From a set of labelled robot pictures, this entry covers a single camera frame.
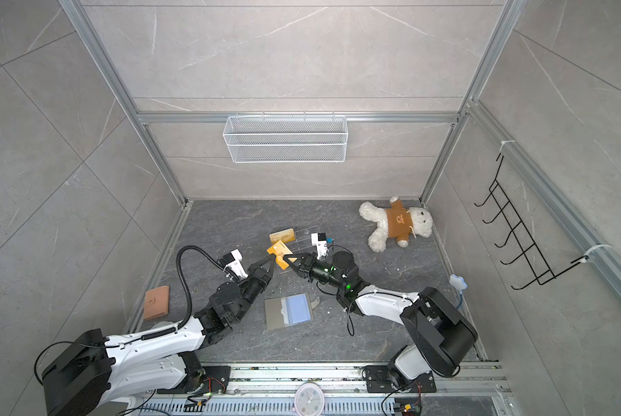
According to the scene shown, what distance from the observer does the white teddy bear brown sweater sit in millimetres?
1034

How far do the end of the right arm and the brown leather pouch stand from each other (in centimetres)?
50

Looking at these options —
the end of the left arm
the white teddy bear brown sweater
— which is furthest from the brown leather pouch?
the white teddy bear brown sweater

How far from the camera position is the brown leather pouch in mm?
876

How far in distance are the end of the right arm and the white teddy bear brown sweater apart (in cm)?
39
